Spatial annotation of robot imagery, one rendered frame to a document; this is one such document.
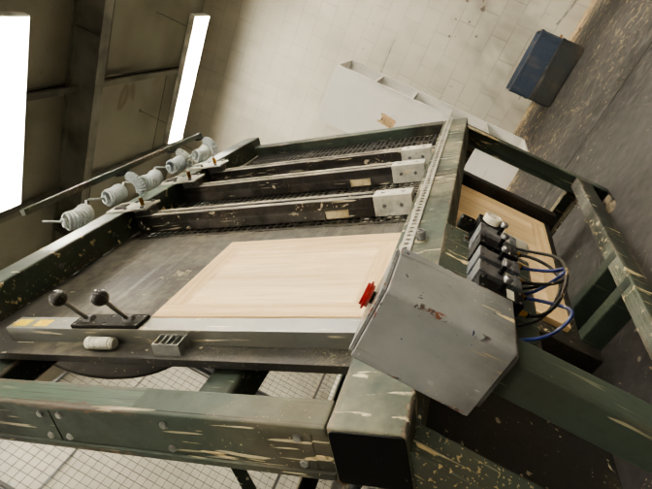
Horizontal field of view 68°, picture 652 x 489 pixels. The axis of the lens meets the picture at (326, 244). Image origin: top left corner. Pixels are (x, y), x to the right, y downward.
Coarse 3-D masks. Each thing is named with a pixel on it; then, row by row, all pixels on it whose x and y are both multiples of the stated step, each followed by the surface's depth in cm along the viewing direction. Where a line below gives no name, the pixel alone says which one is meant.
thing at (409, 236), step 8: (448, 120) 252; (448, 128) 234; (440, 136) 222; (440, 144) 209; (440, 152) 195; (432, 160) 187; (432, 168) 178; (432, 176) 168; (424, 184) 161; (432, 184) 161; (424, 192) 154; (424, 200) 147; (416, 208) 142; (424, 208) 142; (416, 216) 136; (408, 224) 132; (416, 224) 131; (408, 232) 127; (408, 240) 123; (400, 248) 118; (408, 248) 117
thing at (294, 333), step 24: (24, 336) 122; (48, 336) 120; (72, 336) 117; (96, 336) 114; (120, 336) 112; (144, 336) 109; (192, 336) 105; (216, 336) 102; (240, 336) 101; (264, 336) 99; (288, 336) 97; (312, 336) 95; (336, 336) 93
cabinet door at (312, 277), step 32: (224, 256) 146; (256, 256) 142; (288, 256) 137; (320, 256) 133; (352, 256) 129; (384, 256) 125; (192, 288) 129; (224, 288) 126; (256, 288) 122; (288, 288) 119; (320, 288) 116; (352, 288) 113
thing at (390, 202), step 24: (144, 192) 184; (360, 192) 161; (384, 192) 156; (408, 192) 151; (144, 216) 186; (168, 216) 182; (192, 216) 179; (216, 216) 176; (240, 216) 173; (264, 216) 170; (288, 216) 167; (312, 216) 164; (360, 216) 159
